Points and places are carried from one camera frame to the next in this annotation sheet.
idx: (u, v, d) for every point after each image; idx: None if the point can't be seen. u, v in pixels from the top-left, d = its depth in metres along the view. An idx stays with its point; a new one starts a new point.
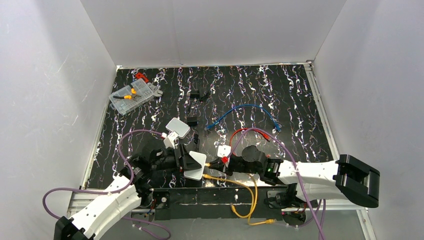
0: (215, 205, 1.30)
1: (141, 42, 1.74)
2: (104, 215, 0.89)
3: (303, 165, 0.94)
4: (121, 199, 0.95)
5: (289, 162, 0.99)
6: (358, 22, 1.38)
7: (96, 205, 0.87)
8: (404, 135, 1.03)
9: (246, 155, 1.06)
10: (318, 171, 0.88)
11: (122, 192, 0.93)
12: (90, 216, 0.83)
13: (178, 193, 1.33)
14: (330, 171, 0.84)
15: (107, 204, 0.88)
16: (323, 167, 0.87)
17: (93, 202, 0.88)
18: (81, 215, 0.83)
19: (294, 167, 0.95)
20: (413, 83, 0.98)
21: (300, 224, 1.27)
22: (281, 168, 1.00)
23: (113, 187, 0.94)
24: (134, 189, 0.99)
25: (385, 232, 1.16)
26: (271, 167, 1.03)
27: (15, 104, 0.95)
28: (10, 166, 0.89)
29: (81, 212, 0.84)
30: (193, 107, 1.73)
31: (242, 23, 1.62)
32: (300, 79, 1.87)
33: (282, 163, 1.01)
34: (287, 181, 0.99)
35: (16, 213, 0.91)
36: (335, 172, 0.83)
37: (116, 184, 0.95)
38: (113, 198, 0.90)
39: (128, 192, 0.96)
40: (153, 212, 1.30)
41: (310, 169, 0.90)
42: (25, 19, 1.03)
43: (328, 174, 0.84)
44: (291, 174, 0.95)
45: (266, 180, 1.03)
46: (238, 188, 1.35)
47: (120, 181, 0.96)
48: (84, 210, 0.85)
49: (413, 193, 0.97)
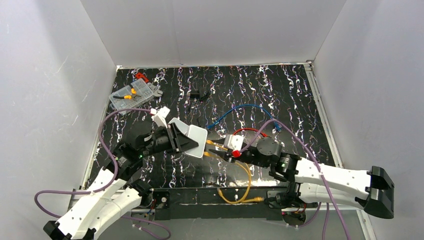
0: (215, 204, 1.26)
1: (141, 42, 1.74)
2: (94, 215, 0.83)
3: (327, 167, 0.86)
4: (107, 196, 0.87)
5: (309, 161, 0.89)
6: (358, 21, 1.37)
7: (81, 206, 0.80)
8: (403, 135, 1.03)
9: (260, 147, 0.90)
10: (346, 179, 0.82)
11: (106, 189, 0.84)
12: (75, 219, 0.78)
13: (178, 193, 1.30)
14: (362, 181, 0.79)
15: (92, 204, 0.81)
16: (352, 176, 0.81)
17: (78, 203, 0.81)
18: (66, 219, 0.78)
19: (316, 170, 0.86)
20: (413, 82, 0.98)
21: (300, 224, 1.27)
22: (298, 166, 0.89)
23: (97, 183, 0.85)
24: (122, 182, 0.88)
25: (384, 233, 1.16)
26: (284, 162, 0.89)
27: (15, 104, 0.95)
28: (10, 166, 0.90)
29: (66, 214, 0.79)
30: (193, 107, 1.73)
31: (242, 23, 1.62)
32: (300, 79, 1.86)
33: (298, 160, 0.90)
34: (301, 181, 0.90)
35: (17, 213, 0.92)
36: (367, 184, 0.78)
37: (100, 180, 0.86)
38: (98, 197, 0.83)
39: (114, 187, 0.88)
40: (153, 212, 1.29)
41: (337, 175, 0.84)
42: (25, 19, 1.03)
43: (359, 185, 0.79)
44: (312, 176, 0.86)
45: (276, 175, 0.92)
46: (238, 188, 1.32)
47: (105, 177, 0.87)
48: (69, 212, 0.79)
49: (412, 193, 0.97)
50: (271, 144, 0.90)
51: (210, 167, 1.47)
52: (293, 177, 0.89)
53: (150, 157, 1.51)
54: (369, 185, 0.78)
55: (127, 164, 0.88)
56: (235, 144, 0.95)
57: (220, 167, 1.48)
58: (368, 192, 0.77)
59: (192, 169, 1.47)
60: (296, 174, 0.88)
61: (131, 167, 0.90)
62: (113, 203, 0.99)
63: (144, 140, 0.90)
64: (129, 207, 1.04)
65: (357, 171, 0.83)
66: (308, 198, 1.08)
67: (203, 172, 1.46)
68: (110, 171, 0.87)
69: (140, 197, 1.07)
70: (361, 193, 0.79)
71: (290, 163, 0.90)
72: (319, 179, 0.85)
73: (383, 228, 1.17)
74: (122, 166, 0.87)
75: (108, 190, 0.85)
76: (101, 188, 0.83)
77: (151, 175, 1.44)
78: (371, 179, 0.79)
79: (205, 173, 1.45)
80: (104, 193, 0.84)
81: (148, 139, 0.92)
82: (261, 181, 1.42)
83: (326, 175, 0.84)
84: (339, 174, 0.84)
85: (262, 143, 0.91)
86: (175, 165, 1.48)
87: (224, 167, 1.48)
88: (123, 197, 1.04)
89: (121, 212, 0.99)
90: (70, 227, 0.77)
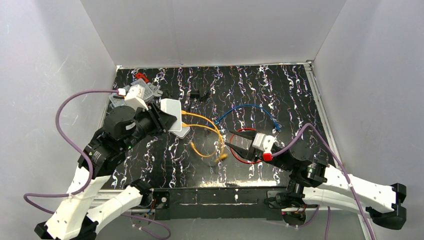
0: (215, 204, 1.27)
1: (141, 42, 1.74)
2: (82, 214, 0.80)
3: (355, 179, 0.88)
4: (90, 195, 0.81)
5: (337, 170, 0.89)
6: (358, 22, 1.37)
7: (64, 209, 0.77)
8: (404, 135, 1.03)
9: (293, 151, 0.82)
10: (373, 193, 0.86)
11: (86, 190, 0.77)
12: (60, 223, 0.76)
13: (178, 193, 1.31)
14: (389, 198, 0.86)
15: (74, 207, 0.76)
16: (379, 191, 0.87)
17: (61, 205, 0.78)
18: (54, 223, 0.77)
19: (346, 180, 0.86)
20: (413, 82, 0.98)
21: (300, 224, 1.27)
22: (327, 174, 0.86)
23: (76, 184, 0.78)
24: (103, 178, 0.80)
25: (384, 233, 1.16)
26: (311, 168, 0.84)
27: (15, 104, 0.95)
28: (10, 166, 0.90)
29: (54, 217, 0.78)
30: (193, 107, 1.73)
31: (242, 23, 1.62)
32: (300, 79, 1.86)
33: (326, 167, 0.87)
34: (322, 187, 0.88)
35: (17, 213, 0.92)
36: (393, 200, 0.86)
37: (78, 179, 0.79)
38: (78, 198, 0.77)
39: (96, 185, 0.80)
40: (153, 212, 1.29)
41: (365, 187, 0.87)
42: (25, 19, 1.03)
43: (386, 201, 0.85)
44: (341, 186, 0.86)
45: (301, 180, 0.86)
46: (238, 188, 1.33)
47: (82, 175, 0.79)
48: (55, 215, 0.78)
49: (413, 194, 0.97)
50: (303, 148, 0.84)
51: (210, 167, 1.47)
52: (318, 183, 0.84)
53: (150, 157, 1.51)
54: (395, 202, 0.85)
55: (105, 157, 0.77)
56: (266, 146, 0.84)
57: (220, 167, 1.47)
58: (393, 208, 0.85)
59: (192, 169, 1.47)
60: (324, 182, 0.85)
61: (111, 159, 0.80)
62: (115, 199, 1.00)
63: (125, 128, 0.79)
64: (130, 204, 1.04)
65: (382, 186, 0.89)
66: (311, 201, 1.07)
67: (203, 172, 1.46)
68: (85, 169, 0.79)
69: (140, 195, 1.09)
70: (386, 208, 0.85)
71: (316, 168, 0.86)
72: (347, 190, 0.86)
73: (383, 229, 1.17)
74: (98, 162, 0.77)
75: (87, 190, 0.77)
76: (78, 191, 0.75)
77: (151, 175, 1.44)
78: (396, 196, 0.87)
79: (205, 173, 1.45)
80: (85, 194, 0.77)
81: (130, 128, 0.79)
82: (261, 181, 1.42)
83: (355, 187, 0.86)
84: (366, 187, 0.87)
85: (295, 147, 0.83)
86: (175, 165, 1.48)
87: (224, 167, 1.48)
88: (124, 194, 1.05)
89: (123, 207, 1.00)
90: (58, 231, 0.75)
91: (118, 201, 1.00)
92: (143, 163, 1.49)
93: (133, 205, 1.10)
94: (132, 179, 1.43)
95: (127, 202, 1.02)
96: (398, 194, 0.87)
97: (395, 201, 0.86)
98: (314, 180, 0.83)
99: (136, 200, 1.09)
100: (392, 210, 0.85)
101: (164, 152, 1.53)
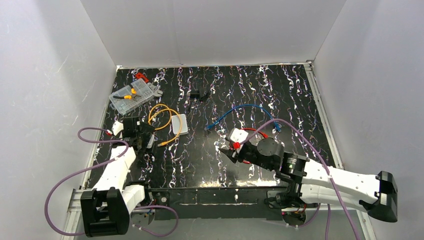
0: (215, 204, 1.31)
1: (140, 42, 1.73)
2: (123, 177, 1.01)
3: (336, 171, 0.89)
4: (128, 163, 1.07)
5: (317, 163, 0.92)
6: (358, 22, 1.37)
7: (111, 171, 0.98)
8: (403, 135, 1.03)
9: (261, 149, 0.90)
10: (355, 183, 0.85)
11: (126, 154, 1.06)
12: (111, 178, 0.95)
13: (178, 193, 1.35)
14: (372, 186, 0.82)
15: (120, 167, 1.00)
16: (361, 180, 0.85)
17: (106, 171, 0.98)
18: (102, 182, 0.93)
19: (325, 172, 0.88)
20: (413, 82, 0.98)
21: (300, 224, 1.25)
22: (306, 168, 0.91)
23: (115, 153, 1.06)
24: (133, 154, 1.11)
25: (384, 232, 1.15)
26: (291, 163, 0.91)
27: (15, 104, 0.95)
28: (8, 167, 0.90)
29: (100, 180, 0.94)
30: (193, 107, 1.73)
31: (242, 23, 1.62)
32: (300, 79, 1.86)
33: (306, 162, 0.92)
34: (307, 183, 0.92)
35: (15, 214, 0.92)
36: (376, 189, 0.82)
37: (117, 151, 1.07)
38: (122, 160, 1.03)
39: (131, 154, 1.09)
40: (153, 213, 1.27)
41: (346, 178, 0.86)
42: (26, 19, 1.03)
43: (369, 190, 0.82)
44: (320, 179, 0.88)
45: (283, 177, 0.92)
46: (238, 188, 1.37)
47: (119, 149, 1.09)
48: (102, 178, 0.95)
49: (412, 192, 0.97)
50: (273, 146, 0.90)
51: (210, 167, 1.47)
52: (300, 178, 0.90)
53: (150, 157, 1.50)
54: (379, 190, 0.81)
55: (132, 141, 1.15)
56: (238, 137, 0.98)
57: (220, 167, 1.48)
58: (377, 197, 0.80)
59: (192, 169, 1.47)
60: (304, 176, 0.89)
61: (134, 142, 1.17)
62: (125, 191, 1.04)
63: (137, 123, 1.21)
64: (138, 196, 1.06)
65: (366, 176, 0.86)
66: (310, 199, 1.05)
67: (203, 172, 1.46)
68: (121, 145, 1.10)
69: (143, 185, 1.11)
70: (370, 197, 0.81)
71: (295, 163, 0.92)
72: (328, 182, 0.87)
73: (383, 228, 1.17)
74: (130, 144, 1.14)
75: (128, 154, 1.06)
76: (123, 152, 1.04)
77: (151, 175, 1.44)
78: (380, 185, 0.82)
79: (205, 173, 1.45)
80: (126, 157, 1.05)
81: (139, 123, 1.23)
82: (261, 180, 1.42)
83: (335, 178, 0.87)
84: (348, 177, 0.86)
85: (264, 145, 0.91)
86: (175, 165, 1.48)
87: (224, 167, 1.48)
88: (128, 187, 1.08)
89: (135, 196, 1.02)
90: (110, 183, 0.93)
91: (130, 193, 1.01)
92: (143, 163, 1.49)
93: (141, 199, 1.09)
94: (132, 179, 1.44)
95: (137, 191, 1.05)
96: (383, 182, 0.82)
97: (380, 189, 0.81)
98: (294, 175, 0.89)
99: (141, 192, 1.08)
100: (376, 198, 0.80)
101: (164, 152, 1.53)
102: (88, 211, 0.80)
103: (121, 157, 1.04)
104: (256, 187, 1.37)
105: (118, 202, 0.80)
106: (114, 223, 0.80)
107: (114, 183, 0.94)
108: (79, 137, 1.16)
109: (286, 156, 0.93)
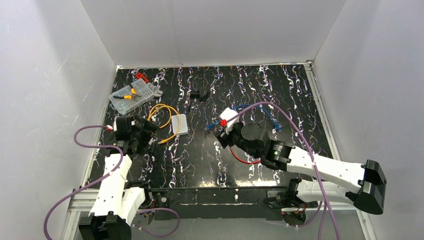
0: (215, 204, 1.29)
1: (141, 42, 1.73)
2: (121, 193, 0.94)
3: (320, 158, 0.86)
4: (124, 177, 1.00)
5: (303, 150, 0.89)
6: (358, 22, 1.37)
7: (106, 190, 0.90)
8: (404, 135, 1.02)
9: (246, 133, 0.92)
10: (339, 171, 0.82)
11: (121, 166, 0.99)
12: (108, 199, 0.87)
13: (178, 193, 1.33)
14: (356, 174, 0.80)
15: (117, 181, 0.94)
16: (346, 168, 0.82)
17: (101, 190, 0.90)
18: (100, 204, 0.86)
19: (310, 159, 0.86)
20: (414, 81, 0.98)
21: (300, 224, 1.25)
22: (292, 154, 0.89)
23: (109, 167, 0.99)
24: (129, 165, 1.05)
25: (384, 232, 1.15)
26: (277, 149, 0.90)
27: (15, 104, 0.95)
28: (8, 167, 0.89)
29: (97, 203, 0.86)
30: (193, 107, 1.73)
31: (242, 23, 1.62)
32: (300, 79, 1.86)
33: (292, 149, 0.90)
34: (292, 170, 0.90)
35: (15, 214, 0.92)
36: (360, 177, 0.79)
37: (111, 164, 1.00)
38: (117, 174, 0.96)
39: (126, 165, 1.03)
40: (153, 213, 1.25)
41: (330, 165, 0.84)
42: (26, 19, 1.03)
43: (352, 178, 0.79)
44: (305, 166, 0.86)
45: (268, 163, 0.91)
46: (238, 188, 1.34)
47: (113, 160, 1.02)
48: (98, 199, 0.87)
49: (412, 192, 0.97)
50: (256, 130, 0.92)
51: (210, 167, 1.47)
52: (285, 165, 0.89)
53: (150, 157, 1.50)
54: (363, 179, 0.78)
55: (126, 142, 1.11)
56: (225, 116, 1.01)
57: (221, 166, 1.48)
58: (360, 185, 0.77)
59: (192, 169, 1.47)
60: (288, 163, 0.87)
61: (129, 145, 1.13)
62: (124, 202, 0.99)
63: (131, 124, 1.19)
64: (139, 200, 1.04)
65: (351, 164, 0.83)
66: (306, 197, 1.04)
67: (203, 171, 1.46)
68: (115, 154, 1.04)
69: (142, 188, 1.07)
70: (353, 186, 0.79)
71: (282, 150, 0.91)
72: (311, 169, 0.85)
73: (383, 228, 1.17)
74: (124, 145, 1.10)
75: (122, 166, 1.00)
76: (118, 165, 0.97)
77: (151, 175, 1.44)
78: (365, 173, 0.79)
79: (205, 174, 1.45)
80: (121, 170, 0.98)
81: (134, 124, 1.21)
82: (261, 181, 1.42)
83: (319, 165, 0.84)
84: (332, 165, 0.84)
85: (247, 130, 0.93)
86: (175, 165, 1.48)
87: (224, 167, 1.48)
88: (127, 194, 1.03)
89: (135, 202, 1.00)
90: (109, 204, 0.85)
91: (130, 202, 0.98)
92: (143, 163, 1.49)
93: (142, 201, 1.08)
94: (132, 179, 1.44)
95: (137, 197, 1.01)
96: (367, 170, 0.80)
97: (363, 178, 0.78)
98: (280, 161, 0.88)
99: (142, 195, 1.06)
100: (359, 187, 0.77)
101: (164, 152, 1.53)
102: (88, 235, 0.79)
103: (116, 171, 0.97)
104: (256, 187, 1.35)
105: (118, 226, 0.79)
106: None
107: (113, 203, 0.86)
108: (74, 137, 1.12)
109: (273, 143, 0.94)
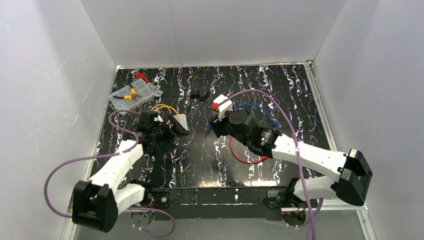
0: (215, 204, 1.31)
1: (141, 42, 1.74)
2: (121, 175, 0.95)
3: (306, 146, 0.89)
4: (131, 162, 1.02)
5: (289, 139, 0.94)
6: (358, 22, 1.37)
7: (111, 165, 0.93)
8: (404, 134, 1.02)
9: (233, 119, 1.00)
10: (321, 159, 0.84)
11: (132, 151, 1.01)
12: (109, 173, 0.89)
13: (178, 193, 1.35)
14: (337, 162, 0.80)
15: (123, 162, 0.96)
16: (328, 156, 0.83)
17: (107, 164, 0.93)
18: (99, 175, 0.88)
19: (294, 146, 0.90)
20: (414, 81, 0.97)
21: (301, 224, 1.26)
22: (277, 141, 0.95)
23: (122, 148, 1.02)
24: (139, 153, 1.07)
25: (385, 232, 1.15)
26: (263, 136, 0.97)
27: (15, 104, 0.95)
28: (8, 166, 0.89)
29: (98, 174, 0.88)
30: (193, 107, 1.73)
31: (242, 23, 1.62)
32: (300, 79, 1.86)
33: (279, 136, 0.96)
34: (279, 157, 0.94)
35: (15, 214, 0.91)
36: (341, 164, 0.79)
37: (124, 146, 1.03)
38: (126, 156, 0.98)
39: (137, 151, 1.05)
40: (153, 213, 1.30)
41: (313, 153, 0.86)
42: (26, 19, 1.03)
43: (333, 165, 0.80)
44: (289, 152, 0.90)
45: (254, 149, 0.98)
46: (238, 188, 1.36)
47: (127, 144, 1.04)
48: (101, 171, 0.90)
49: (412, 192, 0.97)
50: (242, 117, 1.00)
51: (210, 167, 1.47)
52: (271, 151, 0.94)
53: (150, 157, 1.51)
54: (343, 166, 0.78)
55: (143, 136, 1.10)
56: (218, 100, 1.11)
57: (221, 166, 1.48)
58: (339, 172, 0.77)
59: (192, 169, 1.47)
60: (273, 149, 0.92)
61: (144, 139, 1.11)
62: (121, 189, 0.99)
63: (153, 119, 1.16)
64: (136, 194, 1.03)
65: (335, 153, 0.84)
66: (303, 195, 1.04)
67: (203, 171, 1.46)
68: (131, 139, 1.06)
69: (143, 187, 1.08)
70: (334, 173, 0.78)
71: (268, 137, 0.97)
72: (294, 155, 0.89)
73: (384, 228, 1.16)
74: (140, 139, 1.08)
75: (134, 151, 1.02)
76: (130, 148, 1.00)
77: (151, 175, 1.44)
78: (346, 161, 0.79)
79: (205, 174, 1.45)
80: (131, 154, 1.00)
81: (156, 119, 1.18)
82: (261, 180, 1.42)
83: (302, 152, 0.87)
84: (316, 153, 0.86)
85: (235, 116, 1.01)
86: (175, 165, 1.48)
87: (224, 167, 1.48)
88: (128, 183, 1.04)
89: (132, 196, 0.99)
90: (107, 178, 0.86)
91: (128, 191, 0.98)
92: (143, 163, 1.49)
93: (138, 201, 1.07)
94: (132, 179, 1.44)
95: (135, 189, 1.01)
96: (350, 159, 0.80)
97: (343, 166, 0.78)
98: (265, 147, 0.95)
99: (140, 193, 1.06)
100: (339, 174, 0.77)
101: (164, 152, 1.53)
102: (76, 201, 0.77)
103: (126, 153, 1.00)
104: (256, 187, 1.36)
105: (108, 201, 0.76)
106: (99, 218, 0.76)
107: (110, 179, 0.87)
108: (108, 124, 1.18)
109: (261, 131, 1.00)
